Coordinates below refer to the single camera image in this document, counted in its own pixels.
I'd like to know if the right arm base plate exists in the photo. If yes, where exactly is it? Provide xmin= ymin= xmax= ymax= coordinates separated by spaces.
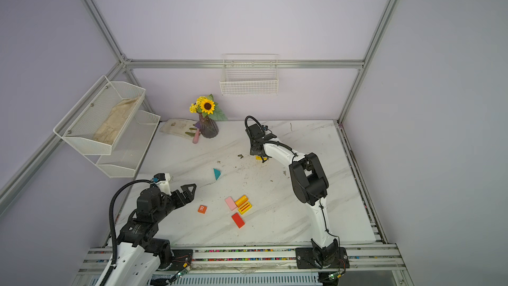
xmin=295 ymin=246 xmax=350 ymax=270

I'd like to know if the red wood block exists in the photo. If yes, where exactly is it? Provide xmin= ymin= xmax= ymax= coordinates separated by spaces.
xmin=232 ymin=213 xmax=245 ymax=229

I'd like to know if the teal triangular wood block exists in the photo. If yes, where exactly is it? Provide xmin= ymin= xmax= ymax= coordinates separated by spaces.
xmin=213 ymin=168 xmax=222 ymax=180

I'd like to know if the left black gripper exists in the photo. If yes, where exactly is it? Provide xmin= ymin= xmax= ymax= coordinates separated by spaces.
xmin=153 ymin=183 xmax=195 ymax=223

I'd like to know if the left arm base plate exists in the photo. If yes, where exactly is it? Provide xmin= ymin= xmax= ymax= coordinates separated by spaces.
xmin=157 ymin=249 xmax=194 ymax=271

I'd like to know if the dark purple glass vase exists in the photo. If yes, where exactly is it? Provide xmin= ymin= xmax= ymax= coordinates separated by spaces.
xmin=198 ymin=113 xmax=219 ymax=138

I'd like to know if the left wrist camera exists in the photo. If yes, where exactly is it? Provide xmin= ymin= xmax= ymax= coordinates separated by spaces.
xmin=152 ymin=173 xmax=171 ymax=195

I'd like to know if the beige cloth in shelf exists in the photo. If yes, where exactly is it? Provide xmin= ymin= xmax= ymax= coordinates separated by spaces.
xmin=93 ymin=97 xmax=140 ymax=145

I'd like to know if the pink tube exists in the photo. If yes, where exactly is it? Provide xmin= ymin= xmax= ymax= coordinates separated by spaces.
xmin=193 ymin=128 xmax=201 ymax=144

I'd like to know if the white upper mesh shelf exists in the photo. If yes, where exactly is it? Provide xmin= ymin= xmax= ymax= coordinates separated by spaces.
xmin=53 ymin=76 xmax=146 ymax=156

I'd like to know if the sunflower bouquet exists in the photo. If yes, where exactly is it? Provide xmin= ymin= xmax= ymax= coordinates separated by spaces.
xmin=189 ymin=94 xmax=228 ymax=121

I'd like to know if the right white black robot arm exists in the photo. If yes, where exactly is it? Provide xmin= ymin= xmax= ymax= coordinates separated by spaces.
xmin=245 ymin=120 xmax=341 ymax=268

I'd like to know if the orange ridged wood block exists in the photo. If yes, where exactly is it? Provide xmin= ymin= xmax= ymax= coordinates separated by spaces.
xmin=235 ymin=195 xmax=248 ymax=208

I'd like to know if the white cloth on table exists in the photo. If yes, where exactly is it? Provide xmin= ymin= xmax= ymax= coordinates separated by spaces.
xmin=160 ymin=119 xmax=197 ymax=140

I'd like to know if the aluminium front rail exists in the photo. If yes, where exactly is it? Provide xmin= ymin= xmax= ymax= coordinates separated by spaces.
xmin=73 ymin=243 xmax=415 ymax=286

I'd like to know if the white lower mesh shelf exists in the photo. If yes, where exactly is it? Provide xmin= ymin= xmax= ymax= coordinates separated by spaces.
xmin=95 ymin=110 xmax=160 ymax=178

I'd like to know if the white mesh shelf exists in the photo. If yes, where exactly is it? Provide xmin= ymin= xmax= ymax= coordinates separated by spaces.
xmin=53 ymin=76 xmax=146 ymax=156
xmin=95 ymin=110 xmax=160 ymax=178

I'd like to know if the white wire wall basket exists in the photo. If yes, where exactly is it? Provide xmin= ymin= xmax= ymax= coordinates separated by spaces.
xmin=220 ymin=54 xmax=279 ymax=97

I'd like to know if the orange letter cube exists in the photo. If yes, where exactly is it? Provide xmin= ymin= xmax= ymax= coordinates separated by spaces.
xmin=198 ymin=205 xmax=207 ymax=214

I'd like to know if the pink wood block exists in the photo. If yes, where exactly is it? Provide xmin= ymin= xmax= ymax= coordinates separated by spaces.
xmin=225 ymin=197 xmax=238 ymax=211

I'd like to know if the yellow red striped block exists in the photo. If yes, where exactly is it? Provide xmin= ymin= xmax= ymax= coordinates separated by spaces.
xmin=238 ymin=201 xmax=252 ymax=215

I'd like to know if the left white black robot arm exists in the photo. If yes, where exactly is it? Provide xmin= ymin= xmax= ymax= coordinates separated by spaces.
xmin=97 ymin=180 xmax=197 ymax=285

